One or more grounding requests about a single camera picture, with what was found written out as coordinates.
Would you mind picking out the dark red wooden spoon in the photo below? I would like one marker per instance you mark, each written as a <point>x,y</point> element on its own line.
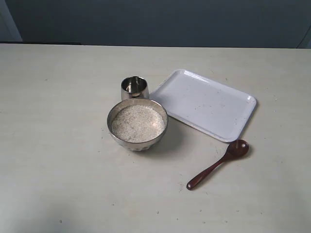
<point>235,150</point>

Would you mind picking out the steel bowl of rice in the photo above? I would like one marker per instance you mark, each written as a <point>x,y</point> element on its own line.
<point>139,101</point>

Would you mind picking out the white rice pile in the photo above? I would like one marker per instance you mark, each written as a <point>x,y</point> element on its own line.
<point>137,124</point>

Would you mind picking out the small steel cup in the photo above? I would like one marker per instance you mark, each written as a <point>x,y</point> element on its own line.
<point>134,87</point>

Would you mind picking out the white rectangular plastic tray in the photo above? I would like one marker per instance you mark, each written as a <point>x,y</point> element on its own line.
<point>208,106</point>

